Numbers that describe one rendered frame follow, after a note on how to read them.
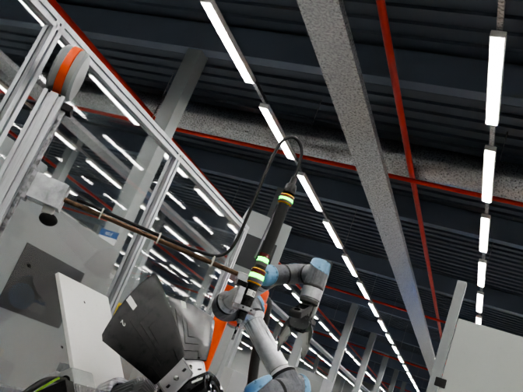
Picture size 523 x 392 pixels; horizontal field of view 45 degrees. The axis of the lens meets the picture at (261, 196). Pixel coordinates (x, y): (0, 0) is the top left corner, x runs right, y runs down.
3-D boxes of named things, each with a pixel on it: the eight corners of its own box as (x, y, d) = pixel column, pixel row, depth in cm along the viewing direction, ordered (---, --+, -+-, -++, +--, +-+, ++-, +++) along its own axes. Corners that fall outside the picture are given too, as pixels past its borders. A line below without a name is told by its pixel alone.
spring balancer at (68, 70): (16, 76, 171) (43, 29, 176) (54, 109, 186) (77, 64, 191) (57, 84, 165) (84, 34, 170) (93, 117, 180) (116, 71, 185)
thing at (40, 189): (19, 195, 164) (34, 166, 167) (22, 201, 171) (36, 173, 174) (56, 211, 166) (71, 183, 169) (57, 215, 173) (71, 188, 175)
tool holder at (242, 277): (228, 302, 173) (240, 270, 176) (222, 304, 180) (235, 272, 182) (257, 315, 174) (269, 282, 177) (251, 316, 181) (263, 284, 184)
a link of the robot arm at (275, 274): (196, 300, 260) (263, 257, 226) (219, 298, 267) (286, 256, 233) (202, 327, 256) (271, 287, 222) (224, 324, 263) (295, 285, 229)
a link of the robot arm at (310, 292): (320, 288, 224) (299, 282, 227) (316, 300, 222) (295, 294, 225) (324, 294, 230) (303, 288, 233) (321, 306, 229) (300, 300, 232)
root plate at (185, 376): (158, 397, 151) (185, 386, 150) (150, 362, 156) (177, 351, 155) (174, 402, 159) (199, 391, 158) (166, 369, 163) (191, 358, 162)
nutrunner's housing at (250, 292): (235, 316, 174) (291, 172, 188) (232, 316, 178) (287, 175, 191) (247, 321, 175) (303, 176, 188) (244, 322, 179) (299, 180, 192)
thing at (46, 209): (35, 220, 166) (43, 203, 167) (36, 222, 169) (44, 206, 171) (54, 227, 167) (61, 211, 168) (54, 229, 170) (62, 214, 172)
